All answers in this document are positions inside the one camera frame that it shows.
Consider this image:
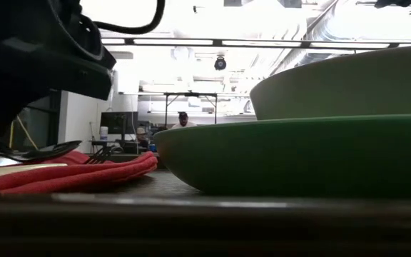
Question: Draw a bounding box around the red cloth napkin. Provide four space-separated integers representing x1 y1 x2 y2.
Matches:
0 149 159 195

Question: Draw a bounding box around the knife with cream handle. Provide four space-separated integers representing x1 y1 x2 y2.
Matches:
0 163 69 183

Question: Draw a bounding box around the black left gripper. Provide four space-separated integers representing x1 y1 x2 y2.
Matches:
0 0 118 163

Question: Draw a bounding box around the spoon with blue handle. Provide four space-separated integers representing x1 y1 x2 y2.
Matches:
0 139 83 163

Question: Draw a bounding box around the green plate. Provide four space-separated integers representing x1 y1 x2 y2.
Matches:
153 114 411 199

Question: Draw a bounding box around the yellow cable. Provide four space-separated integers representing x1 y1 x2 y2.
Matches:
9 115 39 151

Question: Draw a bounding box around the grey bowl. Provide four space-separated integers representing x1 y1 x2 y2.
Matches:
249 44 411 121

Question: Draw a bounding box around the person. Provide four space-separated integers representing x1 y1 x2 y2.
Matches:
171 111 198 130
135 126 150 148

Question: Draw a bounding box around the dark brown tray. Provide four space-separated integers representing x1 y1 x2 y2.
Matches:
0 170 411 257

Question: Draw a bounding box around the round black hanging reel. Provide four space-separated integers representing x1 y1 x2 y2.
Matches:
213 55 228 71

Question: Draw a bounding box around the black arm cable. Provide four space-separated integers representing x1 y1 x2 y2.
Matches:
91 0 166 36

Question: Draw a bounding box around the black overhead beam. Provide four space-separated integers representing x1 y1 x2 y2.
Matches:
100 36 411 50

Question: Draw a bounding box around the black framed background table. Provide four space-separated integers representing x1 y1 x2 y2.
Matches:
163 91 219 125

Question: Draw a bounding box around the black monitor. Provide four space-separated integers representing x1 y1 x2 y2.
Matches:
100 111 139 136

